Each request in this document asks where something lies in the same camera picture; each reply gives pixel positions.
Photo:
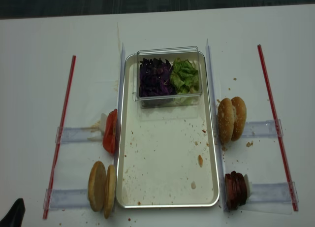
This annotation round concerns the right clear vertical rail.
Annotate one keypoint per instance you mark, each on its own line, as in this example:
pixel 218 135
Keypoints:
pixel 212 96

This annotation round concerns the green lettuce leaves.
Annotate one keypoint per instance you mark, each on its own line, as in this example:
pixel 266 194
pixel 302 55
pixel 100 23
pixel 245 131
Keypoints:
pixel 184 77

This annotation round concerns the shredded purple cabbage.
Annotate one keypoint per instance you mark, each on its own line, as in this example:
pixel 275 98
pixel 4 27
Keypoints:
pixel 154 75

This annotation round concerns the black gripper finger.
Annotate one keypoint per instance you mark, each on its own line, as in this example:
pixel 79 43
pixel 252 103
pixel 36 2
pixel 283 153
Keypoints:
pixel 14 217

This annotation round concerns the white metal tray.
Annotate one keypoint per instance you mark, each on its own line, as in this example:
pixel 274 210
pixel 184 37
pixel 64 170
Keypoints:
pixel 167 155

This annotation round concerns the sesame bun top left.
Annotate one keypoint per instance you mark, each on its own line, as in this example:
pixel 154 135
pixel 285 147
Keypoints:
pixel 226 120

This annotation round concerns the lower left clear holder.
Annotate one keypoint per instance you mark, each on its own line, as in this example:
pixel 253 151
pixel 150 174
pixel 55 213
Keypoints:
pixel 66 199

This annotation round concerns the bun slice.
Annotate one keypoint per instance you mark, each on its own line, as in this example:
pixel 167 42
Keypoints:
pixel 96 186
pixel 110 187

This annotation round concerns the white pusher block by tomato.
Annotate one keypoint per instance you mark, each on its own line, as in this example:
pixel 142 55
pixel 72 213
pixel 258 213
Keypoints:
pixel 102 123

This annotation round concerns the white pusher block by meat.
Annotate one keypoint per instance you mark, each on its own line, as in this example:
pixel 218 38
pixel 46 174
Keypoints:
pixel 248 186

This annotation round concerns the clear vertical rail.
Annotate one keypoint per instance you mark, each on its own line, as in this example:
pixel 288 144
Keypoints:
pixel 212 96
pixel 120 104

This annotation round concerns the upper right clear holder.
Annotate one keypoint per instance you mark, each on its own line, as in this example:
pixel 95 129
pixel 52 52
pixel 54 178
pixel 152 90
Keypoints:
pixel 263 129

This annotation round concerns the right red strip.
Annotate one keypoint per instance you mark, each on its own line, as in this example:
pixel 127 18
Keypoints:
pixel 291 186

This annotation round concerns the sesame bun top right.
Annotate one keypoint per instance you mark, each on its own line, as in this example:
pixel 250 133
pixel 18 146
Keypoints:
pixel 240 116

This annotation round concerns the left red strip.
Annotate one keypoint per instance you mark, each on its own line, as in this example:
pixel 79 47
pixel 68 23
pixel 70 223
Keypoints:
pixel 57 148

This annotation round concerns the upper left clear holder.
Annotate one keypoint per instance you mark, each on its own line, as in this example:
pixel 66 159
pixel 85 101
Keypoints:
pixel 76 135

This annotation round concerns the clear holder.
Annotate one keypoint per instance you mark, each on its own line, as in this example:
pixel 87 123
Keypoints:
pixel 273 193
pixel 76 135
pixel 263 129
pixel 66 199

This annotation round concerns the lower right clear holder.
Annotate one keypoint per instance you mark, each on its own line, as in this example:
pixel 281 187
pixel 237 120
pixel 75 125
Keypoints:
pixel 273 193

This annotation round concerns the left clear vertical rail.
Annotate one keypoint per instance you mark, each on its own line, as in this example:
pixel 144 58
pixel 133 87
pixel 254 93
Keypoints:
pixel 120 104

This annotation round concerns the sesame bun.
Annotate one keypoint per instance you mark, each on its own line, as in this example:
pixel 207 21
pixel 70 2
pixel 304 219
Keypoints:
pixel 240 116
pixel 226 120

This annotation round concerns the red strip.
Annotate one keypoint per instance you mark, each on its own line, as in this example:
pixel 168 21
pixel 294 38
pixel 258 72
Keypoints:
pixel 291 186
pixel 57 148

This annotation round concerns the red tomato slices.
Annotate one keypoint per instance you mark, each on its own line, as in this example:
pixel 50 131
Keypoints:
pixel 109 138

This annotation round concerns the clear plastic salad container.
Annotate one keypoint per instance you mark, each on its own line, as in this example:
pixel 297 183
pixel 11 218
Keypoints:
pixel 184 53

